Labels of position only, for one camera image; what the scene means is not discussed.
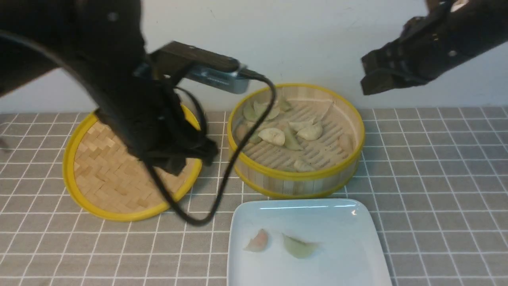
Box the small green dumpling back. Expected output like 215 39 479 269
277 97 293 112

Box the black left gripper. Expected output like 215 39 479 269
94 71 218 174

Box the pink dumpling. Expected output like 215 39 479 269
243 228 269 252

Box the white dumpling front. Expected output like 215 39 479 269
293 158 316 172

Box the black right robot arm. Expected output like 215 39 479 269
360 0 508 96

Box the white square plate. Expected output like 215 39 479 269
227 199 392 286

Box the yellow rimmed bamboo steamer basket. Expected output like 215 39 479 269
234 83 365 199

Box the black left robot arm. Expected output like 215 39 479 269
0 0 218 174

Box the green dumpling back middle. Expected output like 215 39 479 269
253 101 281 121

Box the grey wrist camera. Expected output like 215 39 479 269
150 41 249 94

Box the yellow rimmed bamboo steamer lid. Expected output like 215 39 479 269
63 104 203 222

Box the pink dumpling right edge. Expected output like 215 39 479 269
338 133 354 154

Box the grey checked tablecloth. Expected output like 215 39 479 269
0 107 508 286

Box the pink dumpling edge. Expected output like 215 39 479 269
338 133 354 154
235 124 249 145

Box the green dumpling back left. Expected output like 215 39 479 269
242 102 258 122

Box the white dumpling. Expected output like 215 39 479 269
258 128 285 146
297 122 323 141
293 158 316 172

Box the white dumpling centre right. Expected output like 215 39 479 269
297 122 323 141

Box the pink dumpling left edge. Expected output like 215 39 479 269
235 124 249 145

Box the green dumpling centre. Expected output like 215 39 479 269
283 125 303 151

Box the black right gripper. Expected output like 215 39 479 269
360 16 440 96

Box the green dumpling on plate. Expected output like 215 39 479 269
281 233 321 259

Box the white dumpling centre left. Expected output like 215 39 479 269
258 128 285 146

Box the pale dumpling upper centre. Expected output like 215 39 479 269
288 118 315 133

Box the black cable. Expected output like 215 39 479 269
137 64 277 227

